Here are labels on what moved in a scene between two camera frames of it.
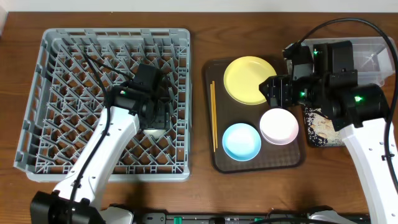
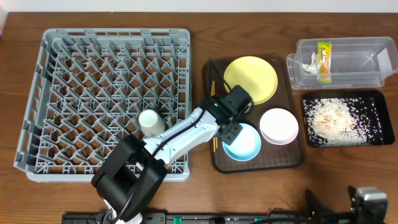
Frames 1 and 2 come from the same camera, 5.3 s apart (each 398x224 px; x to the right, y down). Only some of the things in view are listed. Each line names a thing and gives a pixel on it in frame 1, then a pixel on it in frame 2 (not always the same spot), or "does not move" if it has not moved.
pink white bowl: x=278 y=126 does not move
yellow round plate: x=242 y=78 does not move
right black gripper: x=280 y=91 → x=337 y=208
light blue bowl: x=241 y=142 does not move
